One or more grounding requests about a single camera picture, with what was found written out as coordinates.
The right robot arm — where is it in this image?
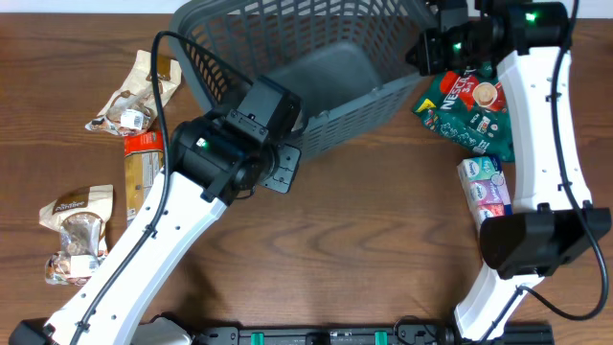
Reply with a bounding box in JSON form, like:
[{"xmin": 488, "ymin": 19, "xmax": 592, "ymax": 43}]
[{"xmin": 405, "ymin": 1, "xmax": 612, "ymax": 344}]

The grey plastic basket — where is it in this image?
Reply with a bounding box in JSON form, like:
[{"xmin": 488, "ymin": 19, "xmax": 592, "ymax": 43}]
[{"xmin": 169, "ymin": 0, "xmax": 437, "ymax": 159}]

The beige snack pouch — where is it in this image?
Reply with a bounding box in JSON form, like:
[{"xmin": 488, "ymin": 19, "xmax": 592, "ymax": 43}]
[
  {"xmin": 85, "ymin": 50, "xmax": 182, "ymax": 136},
  {"xmin": 39, "ymin": 184, "xmax": 114, "ymax": 286}
]

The left black cable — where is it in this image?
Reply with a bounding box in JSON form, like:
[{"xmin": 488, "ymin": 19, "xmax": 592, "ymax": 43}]
[{"xmin": 69, "ymin": 30, "xmax": 255, "ymax": 345}]

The Kleenex tissue multipack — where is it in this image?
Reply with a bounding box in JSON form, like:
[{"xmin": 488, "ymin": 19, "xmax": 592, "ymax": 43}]
[{"xmin": 457, "ymin": 155, "xmax": 512, "ymax": 234}]

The orange spaghetti packet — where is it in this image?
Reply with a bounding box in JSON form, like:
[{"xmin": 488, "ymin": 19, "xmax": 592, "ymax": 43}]
[{"xmin": 124, "ymin": 130, "xmax": 164, "ymax": 224}]

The right black cable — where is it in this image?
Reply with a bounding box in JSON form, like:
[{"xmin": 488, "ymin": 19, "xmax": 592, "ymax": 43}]
[{"xmin": 478, "ymin": 0, "xmax": 610, "ymax": 344}]

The black cable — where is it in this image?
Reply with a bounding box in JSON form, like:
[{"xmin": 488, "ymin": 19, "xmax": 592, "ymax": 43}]
[
  {"xmin": 478, "ymin": 0, "xmax": 610, "ymax": 344},
  {"xmin": 69, "ymin": 30, "xmax": 255, "ymax": 345}
]

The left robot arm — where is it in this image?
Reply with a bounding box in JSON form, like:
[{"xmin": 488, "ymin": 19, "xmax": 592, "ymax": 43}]
[{"xmin": 9, "ymin": 77, "xmax": 303, "ymax": 344}]

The green Nescafe coffee bag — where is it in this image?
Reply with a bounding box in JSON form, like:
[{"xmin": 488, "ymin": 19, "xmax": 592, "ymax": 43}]
[{"xmin": 413, "ymin": 62, "xmax": 514, "ymax": 162}]

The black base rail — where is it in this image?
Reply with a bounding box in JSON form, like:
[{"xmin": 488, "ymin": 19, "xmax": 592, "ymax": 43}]
[{"xmin": 138, "ymin": 315, "xmax": 556, "ymax": 345}]

